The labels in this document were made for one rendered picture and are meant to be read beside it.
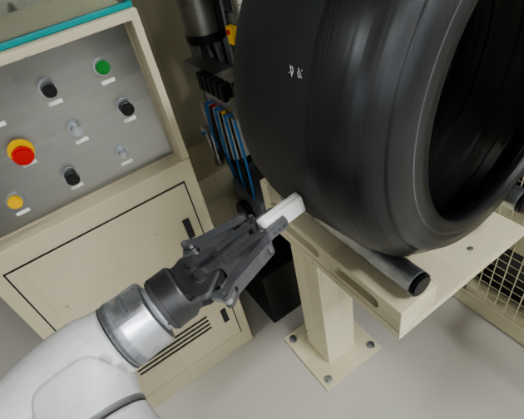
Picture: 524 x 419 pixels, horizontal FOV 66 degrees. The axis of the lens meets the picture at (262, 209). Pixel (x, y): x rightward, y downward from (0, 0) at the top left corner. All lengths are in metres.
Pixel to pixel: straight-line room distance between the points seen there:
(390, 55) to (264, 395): 1.37
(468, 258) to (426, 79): 0.51
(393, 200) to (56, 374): 0.42
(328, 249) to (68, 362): 0.49
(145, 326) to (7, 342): 1.79
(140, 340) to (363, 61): 0.38
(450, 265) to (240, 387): 1.01
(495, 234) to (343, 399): 0.87
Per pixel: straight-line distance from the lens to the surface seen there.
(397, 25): 0.42
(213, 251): 0.54
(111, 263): 1.15
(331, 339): 1.49
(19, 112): 0.99
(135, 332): 0.50
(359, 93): 0.42
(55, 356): 0.52
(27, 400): 0.53
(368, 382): 1.61
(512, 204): 0.87
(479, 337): 1.75
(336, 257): 0.78
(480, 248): 0.91
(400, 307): 0.72
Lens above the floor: 1.46
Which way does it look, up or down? 41 degrees down
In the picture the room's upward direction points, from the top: 13 degrees counter-clockwise
